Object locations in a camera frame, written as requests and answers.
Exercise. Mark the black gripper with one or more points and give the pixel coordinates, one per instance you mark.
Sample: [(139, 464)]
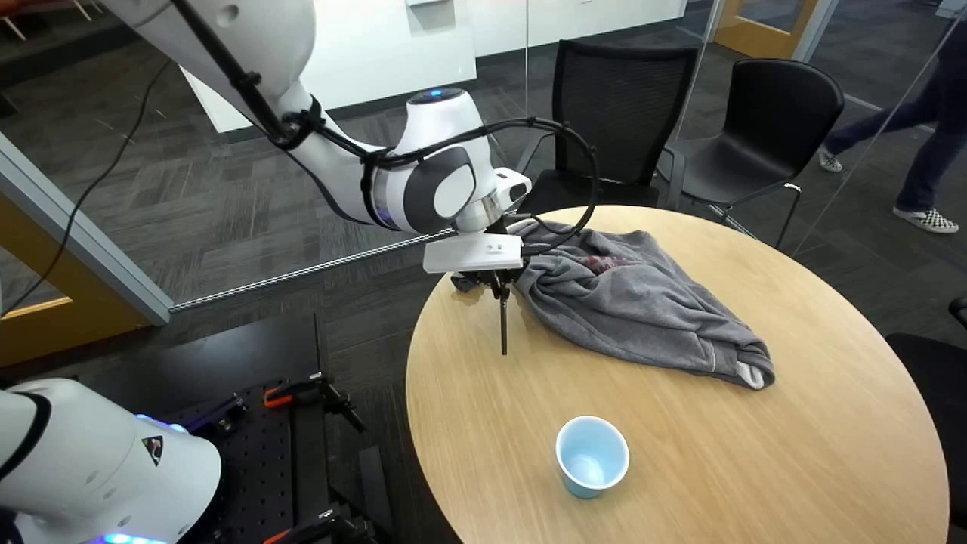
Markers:
[(463, 283)]

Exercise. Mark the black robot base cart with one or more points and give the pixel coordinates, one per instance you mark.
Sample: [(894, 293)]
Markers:
[(251, 464)]

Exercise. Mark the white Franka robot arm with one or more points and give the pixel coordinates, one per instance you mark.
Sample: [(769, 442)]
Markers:
[(251, 30)]

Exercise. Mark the grey sweatshirt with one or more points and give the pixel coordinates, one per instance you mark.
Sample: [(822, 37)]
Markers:
[(644, 302)]

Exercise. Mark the blue paper cup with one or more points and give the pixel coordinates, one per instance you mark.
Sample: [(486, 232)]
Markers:
[(592, 456)]

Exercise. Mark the black mesh office chair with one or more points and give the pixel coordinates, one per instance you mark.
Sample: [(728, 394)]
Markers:
[(941, 403), (614, 109)]

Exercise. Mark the black bar clamp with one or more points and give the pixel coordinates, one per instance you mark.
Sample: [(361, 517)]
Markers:
[(215, 411)]

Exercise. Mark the black plastic office chair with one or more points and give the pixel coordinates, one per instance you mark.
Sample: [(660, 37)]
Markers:
[(775, 121)]

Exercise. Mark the wooden door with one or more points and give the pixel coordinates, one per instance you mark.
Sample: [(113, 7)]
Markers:
[(767, 30)]

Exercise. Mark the yellow wooden panel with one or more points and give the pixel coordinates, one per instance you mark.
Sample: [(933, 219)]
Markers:
[(60, 320)]

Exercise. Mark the person in dark trousers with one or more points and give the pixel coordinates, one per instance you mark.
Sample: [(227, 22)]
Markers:
[(941, 130)]

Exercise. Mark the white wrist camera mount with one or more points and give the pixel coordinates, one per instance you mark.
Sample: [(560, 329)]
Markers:
[(471, 253)]

